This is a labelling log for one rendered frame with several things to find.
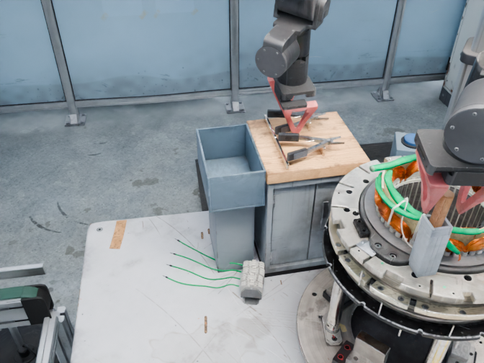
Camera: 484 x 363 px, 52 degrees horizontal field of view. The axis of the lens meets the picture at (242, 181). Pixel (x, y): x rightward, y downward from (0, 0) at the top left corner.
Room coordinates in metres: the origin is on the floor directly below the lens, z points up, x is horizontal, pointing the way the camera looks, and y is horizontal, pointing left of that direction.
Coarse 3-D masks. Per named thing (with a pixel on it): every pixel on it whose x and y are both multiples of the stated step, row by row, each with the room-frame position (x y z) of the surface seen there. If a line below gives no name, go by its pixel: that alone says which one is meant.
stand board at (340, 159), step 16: (336, 112) 0.92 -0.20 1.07; (256, 128) 0.86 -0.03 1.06; (304, 128) 0.86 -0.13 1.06; (320, 128) 0.86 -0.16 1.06; (336, 128) 0.86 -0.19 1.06; (256, 144) 0.80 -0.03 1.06; (272, 144) 0.80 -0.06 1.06; (288, 144) 0.80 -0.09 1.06; (304, 144) 0.80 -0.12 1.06; (336, 144) 0.80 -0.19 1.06; (352, 144) 0.80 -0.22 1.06; (272, 160) 0.75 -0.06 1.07; (304, 160) 0.75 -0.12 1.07; (320, 160) 0.75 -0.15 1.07; (336, 160) 0.75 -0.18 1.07; (352, 160) 0.75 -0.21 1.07; (368, 160) 0.75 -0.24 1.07; (272, 176) 0.71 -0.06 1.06; (288, 176) 0.71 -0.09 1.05; (304, 176) 0.72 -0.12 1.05; (320, 176) 0.72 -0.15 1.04
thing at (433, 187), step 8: (416, 152) 0.47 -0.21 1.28; (424, 160) 0.45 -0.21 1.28; (424, 168) 0.44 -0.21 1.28; (424, 176) 0.46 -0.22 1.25; (432, 176) 0.43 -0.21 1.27; (440, 176) 0.43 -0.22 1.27; (424, 184) 0.46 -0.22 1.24; (432, 184) 0.42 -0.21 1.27; (440, 184) 0.42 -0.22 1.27; (424, 192) 0.46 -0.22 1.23; (432, 192) 0.42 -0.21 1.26; (440, 192) 0.42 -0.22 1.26; (424, 200) 0.45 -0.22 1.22; (432, 200) 0.43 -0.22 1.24; (424, 208) 0.45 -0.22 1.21
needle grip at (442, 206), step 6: (450, 192) 0.45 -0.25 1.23; (444, 198) 0.45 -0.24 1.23; (450, 198) 0.45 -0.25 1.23; (438, 204) 0.45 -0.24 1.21; (444, 204) 0.45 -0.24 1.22; (450, 204) 0.45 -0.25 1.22; (438, 210) 0.45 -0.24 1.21; (444, 210) 0.45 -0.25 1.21; (432, 216) 0.45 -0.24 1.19; (438, 216) 0.45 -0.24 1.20; (444, 216) 0.45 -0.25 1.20; (432, 222) 0.45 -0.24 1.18; (438, 222) 0.45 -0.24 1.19
